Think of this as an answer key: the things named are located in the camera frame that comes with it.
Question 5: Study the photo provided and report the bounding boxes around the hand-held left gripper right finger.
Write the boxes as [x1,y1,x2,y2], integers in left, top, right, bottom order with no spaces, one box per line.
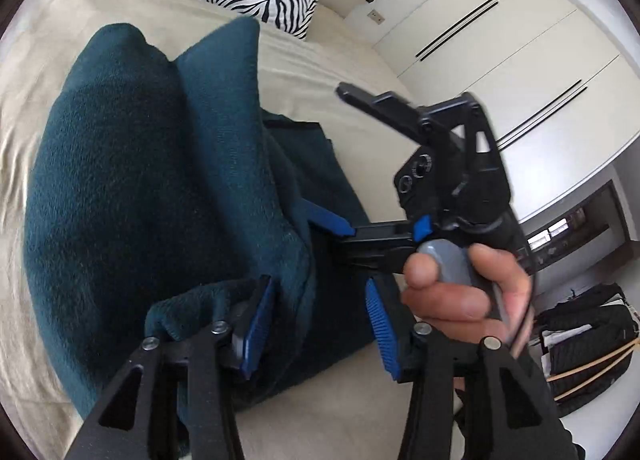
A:
[365,279,586,460]

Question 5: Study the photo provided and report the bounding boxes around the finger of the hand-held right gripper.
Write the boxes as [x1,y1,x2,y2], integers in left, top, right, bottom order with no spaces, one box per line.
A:
[336,82,501,171]
[300,197,418,273]

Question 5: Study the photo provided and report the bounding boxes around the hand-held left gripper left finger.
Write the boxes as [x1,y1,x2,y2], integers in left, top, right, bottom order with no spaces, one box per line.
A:
[65,275,278,460]

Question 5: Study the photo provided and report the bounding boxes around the dark teal towel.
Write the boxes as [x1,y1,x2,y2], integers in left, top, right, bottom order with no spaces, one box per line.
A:
[22,15,396,413]

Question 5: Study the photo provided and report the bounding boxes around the person's right hand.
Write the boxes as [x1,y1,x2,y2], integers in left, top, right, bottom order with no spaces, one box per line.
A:
[401,244,533,341]

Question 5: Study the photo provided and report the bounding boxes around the bed with cream sheet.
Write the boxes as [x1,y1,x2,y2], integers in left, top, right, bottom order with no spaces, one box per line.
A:
[0,0,416,460]

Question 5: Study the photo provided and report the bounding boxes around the black bag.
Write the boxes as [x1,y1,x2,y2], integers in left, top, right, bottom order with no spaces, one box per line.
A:
[530,283,640,418]

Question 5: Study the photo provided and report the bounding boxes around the wooden stick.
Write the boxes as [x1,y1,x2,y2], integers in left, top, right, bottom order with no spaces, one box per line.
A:
[555,350,633,401]
[547,340,640,383]

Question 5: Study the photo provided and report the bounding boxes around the dark wall niche shelf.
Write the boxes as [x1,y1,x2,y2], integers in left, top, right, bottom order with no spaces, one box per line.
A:
[520,179,633,271]

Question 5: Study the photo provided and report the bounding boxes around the white wardrobe with black handles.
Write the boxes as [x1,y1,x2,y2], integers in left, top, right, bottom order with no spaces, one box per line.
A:
[372,0,640,226]

